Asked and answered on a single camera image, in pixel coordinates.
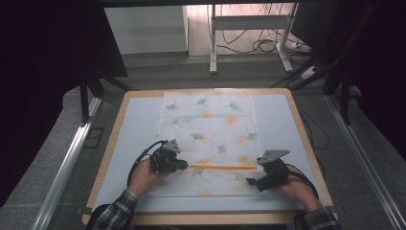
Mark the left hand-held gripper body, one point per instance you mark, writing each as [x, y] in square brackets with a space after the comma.
[164, 159]

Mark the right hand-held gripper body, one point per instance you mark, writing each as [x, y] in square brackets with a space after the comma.
[274, 174]

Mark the white leaf-print cloth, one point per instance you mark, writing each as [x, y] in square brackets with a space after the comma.
[217, 127]

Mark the person's left hand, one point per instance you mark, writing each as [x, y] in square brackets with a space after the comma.
[143, 179]

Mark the person's right hand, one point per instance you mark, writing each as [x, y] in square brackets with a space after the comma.
[297, 191]

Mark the black metal stand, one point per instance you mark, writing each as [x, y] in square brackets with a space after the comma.
[85, 102]
[344, 96]

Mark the white power strip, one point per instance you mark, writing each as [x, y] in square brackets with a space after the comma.
[308, 73]

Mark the white cabinet panel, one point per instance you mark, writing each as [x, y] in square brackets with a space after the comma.
[145, 30]

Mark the black curtain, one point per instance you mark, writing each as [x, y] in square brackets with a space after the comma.
[383, 64]
[41, 64]

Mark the dark monitor panel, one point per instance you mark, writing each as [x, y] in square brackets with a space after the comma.
[314, 24]

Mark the aluminium floor rail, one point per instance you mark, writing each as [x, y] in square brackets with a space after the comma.
[68, 159]
[367, 159]

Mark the white metal desk frame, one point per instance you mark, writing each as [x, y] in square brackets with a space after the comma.
[252, 22]

